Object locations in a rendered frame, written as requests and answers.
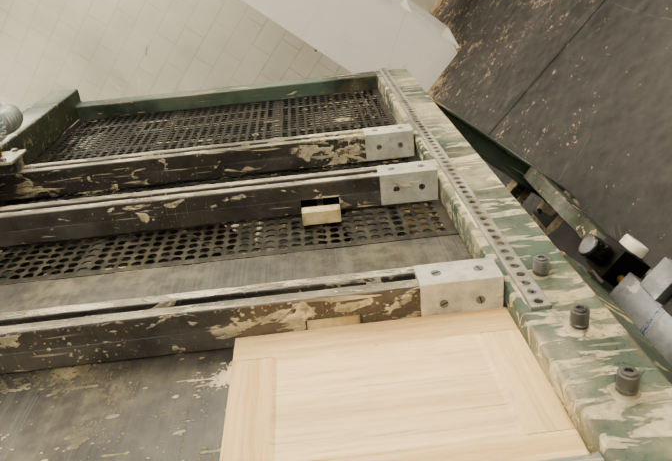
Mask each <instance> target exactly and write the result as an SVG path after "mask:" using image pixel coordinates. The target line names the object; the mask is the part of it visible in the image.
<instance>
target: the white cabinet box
mask: <svg viewBox="0 0 672 461"><path fill-rule="evenodd" d="M242 1H244V2H245V3H247V4H249V5H250V6H252V7H253V8H255V9H256V10H258V11H259V12H261V13H262V14H264V15H265V16H267V17H268V18H270V19H271V20H273V21H274V22H276V23H277V24H279V25H280V26H282V27H283V28H285V29H286V30H288V31H289V32H291V33H292V34H294V35H295V36H297V37H299V38H300V39H302V40H303V41H305V42H306V43H308V44H309V45H311V46H312V47H314V48H315V49H317V50H318V51H320V52H321V53H323V54H324V55H326V56H327V57H329V58H330V59H332V60H333V61H335V62H336V63H338V64H339V65H341V66H342V67H344V68H346V69H347V70H349V71H350V72H352V73H362V72H371V71H374V72H375V71H379V70H378V69H381V68H386V69H387V70H390V69H399V68H406V69H407V70H408V71H409V73H410V74H411V75H412V76H413V77H414V79H415V80H416V81H417V82H418V83H419V85H420V86H421V87H422V88H423V89H424V91H425V92H426V93H427V92H428V90H429V89H430V88H431V87H432V85H433V84H434V83H435V81H436V80H437V79H438V78H439V76H440V75H441V74H442V72H443V71H444V70H445V69H446V67H447V66H448V65H449V63H450V62H451V61H452V60H453V58H454V57H455V56H456V55H457V53H458V51H459V49H460V47H459V45H458V44H457V42H456V40H455V38H454V36H453V34H452V33H451V31H450V29H449V28H448V27H447V26H446V25H445V24H444V23H442V22H441V21H439V20H438V19H437V18H435V17H434V16H432V15H431V14H430V13H428V12H427V11H425V10H424V9H423V8H421V7H420V6H419V5H417V4H416V3H414V2H413V1H412V0H242Z"/></svg>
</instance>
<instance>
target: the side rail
mask: <svg viewBox="0 0 672 461"><path fill-rule="evenodd" d="M376 78H377V75H376V73H375V72H374V71H371V72H362V73H352V74H343V75H333V76H324V77H314V78H305V79H295V80H286V81H276V82H267V83H257V84H248V85H238V86H229V87H219V88H210V89H200V90H191V91H181V92H172V93H162V94H153V95H143V96H134V97H124V98H115V99H105V100H96V101H86V102H82V103H80V104H79V105H78V106H77V107H76V109H77V112H78V116H79V118H78V119H79V120H88V119H98V118H107V117H116V116H126V115H135V114H145V113H154V112H164V111H173V110H182V109H192V108H201V107H211V106H220V105H230V104H239V103H249V102H258V101H267V100H277V99H286V98H296V97H305V96H315V95H324V94H333V93H343V92H352V91H362V90H371V89H378V88H377V83H376Z"/></svg>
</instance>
